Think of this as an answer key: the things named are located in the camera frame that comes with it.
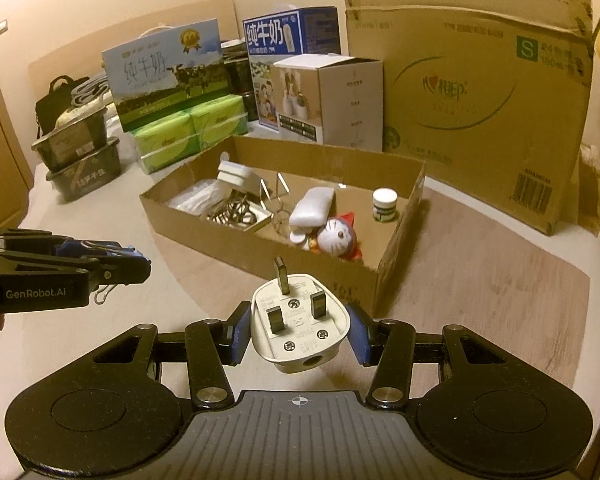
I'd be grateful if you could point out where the black storage bin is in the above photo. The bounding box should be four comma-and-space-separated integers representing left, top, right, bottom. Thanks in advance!
45, 136, 122, 204
31, 105, 110, 172

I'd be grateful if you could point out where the shallow cardboard box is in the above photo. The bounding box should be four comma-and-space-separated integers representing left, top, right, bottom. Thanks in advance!
139, 134, 427, 318

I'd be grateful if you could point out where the small brown product box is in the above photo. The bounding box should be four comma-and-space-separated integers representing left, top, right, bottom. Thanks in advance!
272, 55, 385, 152

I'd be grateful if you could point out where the black bag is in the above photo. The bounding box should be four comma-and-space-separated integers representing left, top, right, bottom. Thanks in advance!
34, 76, 91, 138

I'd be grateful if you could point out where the metal wire rack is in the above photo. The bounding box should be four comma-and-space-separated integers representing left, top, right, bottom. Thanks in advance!
259, 172, 295, 233

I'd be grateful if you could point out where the pasture print milk carton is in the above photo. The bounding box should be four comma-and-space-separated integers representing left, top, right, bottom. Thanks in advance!
101, 18, 233, 133

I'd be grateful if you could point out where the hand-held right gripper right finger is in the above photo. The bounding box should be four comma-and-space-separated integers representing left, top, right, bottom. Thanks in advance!
344, 304, 508, 409

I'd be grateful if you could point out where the grey coiled cord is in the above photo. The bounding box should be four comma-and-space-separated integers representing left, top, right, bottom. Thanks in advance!
67, 74, 113, 111

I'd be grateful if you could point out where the large cardboard box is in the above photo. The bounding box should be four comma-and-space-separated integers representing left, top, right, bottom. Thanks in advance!
344, 0, 596, 236

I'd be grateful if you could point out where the wooden headboard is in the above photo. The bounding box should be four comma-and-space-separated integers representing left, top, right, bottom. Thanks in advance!
27, 0, 236, 81

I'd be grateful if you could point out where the white three-pin plug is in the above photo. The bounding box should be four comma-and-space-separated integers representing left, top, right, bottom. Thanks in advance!
250, 256, 352, 375

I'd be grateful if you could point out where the white plastic block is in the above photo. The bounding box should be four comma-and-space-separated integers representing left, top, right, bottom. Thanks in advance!
216, 160, 255, 188

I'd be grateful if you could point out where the clear floss pick box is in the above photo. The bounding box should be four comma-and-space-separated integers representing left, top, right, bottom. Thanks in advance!
169, 179, 227, 217

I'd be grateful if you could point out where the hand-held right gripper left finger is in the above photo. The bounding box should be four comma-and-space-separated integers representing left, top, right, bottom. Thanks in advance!
92, 301, 253, 409

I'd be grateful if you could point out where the blue milk carton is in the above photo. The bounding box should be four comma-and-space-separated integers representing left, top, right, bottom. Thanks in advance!
242, 6, 341, 133

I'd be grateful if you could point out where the wooden door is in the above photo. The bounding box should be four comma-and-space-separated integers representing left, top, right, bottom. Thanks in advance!
0, 35, 33, 201

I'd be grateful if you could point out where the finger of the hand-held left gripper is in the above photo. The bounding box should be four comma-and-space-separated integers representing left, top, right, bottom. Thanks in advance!
0, 254, 152, 289
0, 227, 80, 257

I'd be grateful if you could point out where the robot cat figurine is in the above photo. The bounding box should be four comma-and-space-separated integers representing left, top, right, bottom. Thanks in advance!
290, 212, 365, 262

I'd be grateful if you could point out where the black cable bundle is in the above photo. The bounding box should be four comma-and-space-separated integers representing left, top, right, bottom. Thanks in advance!
206, 199, 257, 230

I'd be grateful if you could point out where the white oblong plastic case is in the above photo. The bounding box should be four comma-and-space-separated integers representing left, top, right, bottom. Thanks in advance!
288, 186, 337, 235

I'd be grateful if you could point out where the small white green-banded bottle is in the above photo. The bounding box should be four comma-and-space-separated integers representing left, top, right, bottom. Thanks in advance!
371, 188, 399, 223

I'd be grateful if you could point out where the green tissue pack bundle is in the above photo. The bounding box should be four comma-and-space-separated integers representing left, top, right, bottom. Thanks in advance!
131, 94, 251, 176

